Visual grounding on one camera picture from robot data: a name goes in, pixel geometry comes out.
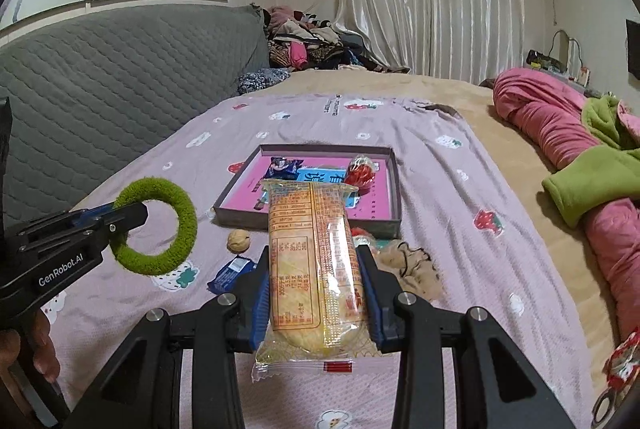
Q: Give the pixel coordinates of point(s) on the person's left hand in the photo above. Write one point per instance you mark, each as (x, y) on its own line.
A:
(42, 349)

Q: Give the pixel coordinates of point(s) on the walnut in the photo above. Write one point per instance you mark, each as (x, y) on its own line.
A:
(238, 241)

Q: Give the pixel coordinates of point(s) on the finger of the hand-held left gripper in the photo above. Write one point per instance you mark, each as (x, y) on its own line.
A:
(125, 219)
(92, 215)

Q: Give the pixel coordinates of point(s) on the white arched frame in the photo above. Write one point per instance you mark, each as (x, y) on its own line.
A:
(554, 40)

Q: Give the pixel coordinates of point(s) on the grey looped metal object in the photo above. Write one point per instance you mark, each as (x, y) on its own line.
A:
(600, 404)

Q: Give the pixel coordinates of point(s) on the purple strawberry-print blanket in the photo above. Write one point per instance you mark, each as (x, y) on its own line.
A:
(475, 284)

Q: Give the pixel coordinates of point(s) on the blue white-label cookie packet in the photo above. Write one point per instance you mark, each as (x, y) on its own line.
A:
(230, 274)

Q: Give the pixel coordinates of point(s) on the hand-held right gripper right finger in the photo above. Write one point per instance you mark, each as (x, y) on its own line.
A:
(380, 314)

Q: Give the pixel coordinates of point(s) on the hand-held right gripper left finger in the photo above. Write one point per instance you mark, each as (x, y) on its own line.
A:
(260, 304)

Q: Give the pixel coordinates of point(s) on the egg-shaped candy capsule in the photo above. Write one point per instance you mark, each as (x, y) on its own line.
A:
(360, 236)
(360, 171)

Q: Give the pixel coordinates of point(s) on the black television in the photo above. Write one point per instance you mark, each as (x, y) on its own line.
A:
(634, 49)

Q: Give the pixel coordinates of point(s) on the red white patterned packet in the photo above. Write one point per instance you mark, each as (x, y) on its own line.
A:
(620, 359)

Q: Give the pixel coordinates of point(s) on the dark bag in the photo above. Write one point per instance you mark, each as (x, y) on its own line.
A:
(537, 58)

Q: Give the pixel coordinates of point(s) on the yellow cracker packet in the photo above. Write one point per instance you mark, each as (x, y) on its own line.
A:
(310, 269)

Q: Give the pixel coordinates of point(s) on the grey quilted headboard cover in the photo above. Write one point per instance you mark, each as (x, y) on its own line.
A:
(125, 84)

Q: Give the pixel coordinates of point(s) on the blue pink cookie packet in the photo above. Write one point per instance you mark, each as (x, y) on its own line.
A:
(285, 168)

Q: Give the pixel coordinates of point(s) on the blue floral cloth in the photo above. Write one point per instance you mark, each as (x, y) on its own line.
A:
(260, 79)

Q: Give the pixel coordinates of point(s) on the green fleece blanket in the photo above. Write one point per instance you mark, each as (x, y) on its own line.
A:
(590, 179)

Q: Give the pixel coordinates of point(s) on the dark cardboard box tray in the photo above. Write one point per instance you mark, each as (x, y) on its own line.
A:
(240, 220)

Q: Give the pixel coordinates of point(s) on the pile of clothes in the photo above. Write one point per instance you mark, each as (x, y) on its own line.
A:
(310, 39)

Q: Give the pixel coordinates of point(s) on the pink quilt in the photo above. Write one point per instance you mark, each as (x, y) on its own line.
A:
(530, 114)

